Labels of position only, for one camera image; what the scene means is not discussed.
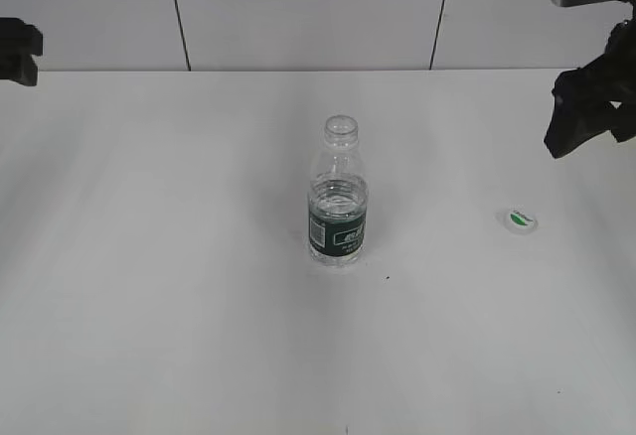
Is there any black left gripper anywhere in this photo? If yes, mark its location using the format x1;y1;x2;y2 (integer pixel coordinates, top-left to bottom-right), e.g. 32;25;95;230
0;17;44;87

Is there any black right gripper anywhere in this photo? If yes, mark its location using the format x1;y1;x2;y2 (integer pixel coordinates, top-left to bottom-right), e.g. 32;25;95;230
544;15;635;159

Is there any white green bottle cap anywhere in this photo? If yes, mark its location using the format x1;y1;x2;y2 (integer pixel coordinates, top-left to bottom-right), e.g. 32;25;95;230
497;208;539;235

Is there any clear cestbon water bottle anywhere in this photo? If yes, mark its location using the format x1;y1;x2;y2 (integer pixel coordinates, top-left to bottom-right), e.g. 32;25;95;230
307;115;369;266

